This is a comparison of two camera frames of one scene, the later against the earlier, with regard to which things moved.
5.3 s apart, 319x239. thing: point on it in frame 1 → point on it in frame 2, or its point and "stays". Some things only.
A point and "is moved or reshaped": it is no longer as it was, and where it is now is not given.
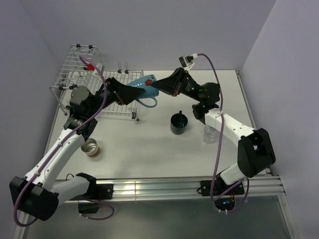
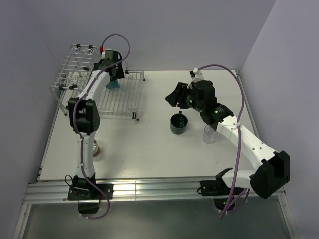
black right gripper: [173, 84] → [178, 94]
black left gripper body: [110, 97] → [119, 72]
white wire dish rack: [85, 67] stays
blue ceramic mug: [150, 91] is moved or reshaped
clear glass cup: [211, 134] stays
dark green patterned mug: [178, 123] stays
